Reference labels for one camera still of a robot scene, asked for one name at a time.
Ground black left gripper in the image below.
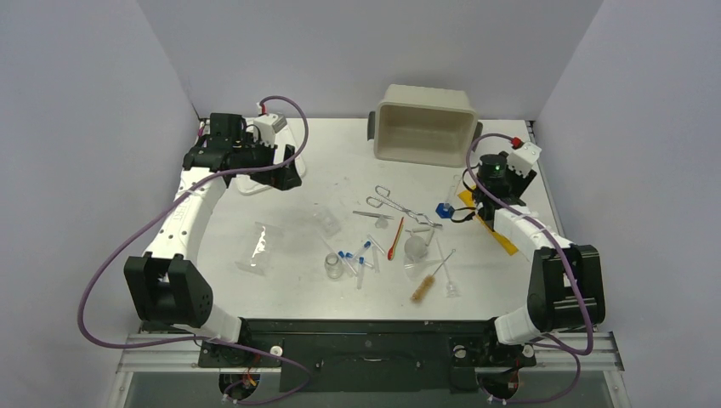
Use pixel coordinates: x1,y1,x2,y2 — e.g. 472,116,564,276
233,133,301,190

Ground yellow test tube rack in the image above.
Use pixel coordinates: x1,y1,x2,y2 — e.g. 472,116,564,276
457,188,519,258

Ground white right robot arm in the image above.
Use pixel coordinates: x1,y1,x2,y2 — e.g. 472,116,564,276
471,152,606,363

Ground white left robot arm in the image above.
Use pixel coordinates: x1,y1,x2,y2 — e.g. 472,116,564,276
123,113,302,366

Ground white plastic tub lid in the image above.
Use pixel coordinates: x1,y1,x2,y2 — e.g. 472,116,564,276
227,120,304,196

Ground small clear beaker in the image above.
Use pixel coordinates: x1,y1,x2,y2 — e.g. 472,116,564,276
313,205,341,237

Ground graduated cylinder blue base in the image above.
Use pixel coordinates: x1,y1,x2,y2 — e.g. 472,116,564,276
435,174,461,219

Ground metal crucible tongs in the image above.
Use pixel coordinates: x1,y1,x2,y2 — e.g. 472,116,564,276
366,185,442,229

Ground beige plastic tub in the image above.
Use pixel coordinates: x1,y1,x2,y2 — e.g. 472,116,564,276
368,84,482,167

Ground metal tweezers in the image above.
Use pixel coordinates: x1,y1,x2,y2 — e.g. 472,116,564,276
352,210,395,220

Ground clear uncapped tube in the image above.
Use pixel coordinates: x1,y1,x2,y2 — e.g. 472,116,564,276
367,234,387,256

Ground small glass jar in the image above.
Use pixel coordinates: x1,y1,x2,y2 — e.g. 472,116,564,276
324,252,344,280

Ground small clear stopper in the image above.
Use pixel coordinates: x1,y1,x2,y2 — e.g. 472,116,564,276
374,216,389,229

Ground grey round ball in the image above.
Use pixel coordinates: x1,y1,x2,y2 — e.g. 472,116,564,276
404,235,428,263

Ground clear glass funnel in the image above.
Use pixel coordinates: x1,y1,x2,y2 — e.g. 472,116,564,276
436,241,460,298

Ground rainbow plastic spoon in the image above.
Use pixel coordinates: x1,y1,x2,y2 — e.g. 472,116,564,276
386,217,405,261

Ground test tube brush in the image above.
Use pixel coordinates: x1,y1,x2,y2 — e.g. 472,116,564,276
410,249,456,303

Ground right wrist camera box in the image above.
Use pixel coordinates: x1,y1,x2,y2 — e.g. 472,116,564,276
507,137,542,178

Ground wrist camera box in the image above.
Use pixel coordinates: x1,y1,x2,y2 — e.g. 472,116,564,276
507,137,542,178
250,104,287,146

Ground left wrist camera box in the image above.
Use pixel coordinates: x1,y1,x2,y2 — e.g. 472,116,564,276
250,104,287,146

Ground black base frame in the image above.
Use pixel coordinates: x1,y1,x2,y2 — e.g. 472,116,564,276
198,319,540,394

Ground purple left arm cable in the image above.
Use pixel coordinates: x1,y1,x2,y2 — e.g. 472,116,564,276
77,94,315,407

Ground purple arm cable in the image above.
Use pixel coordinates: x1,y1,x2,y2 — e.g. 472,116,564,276
464,133,595,406
77,94,315,407

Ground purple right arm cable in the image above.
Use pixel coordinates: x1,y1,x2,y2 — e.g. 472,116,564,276
464,133,595,406

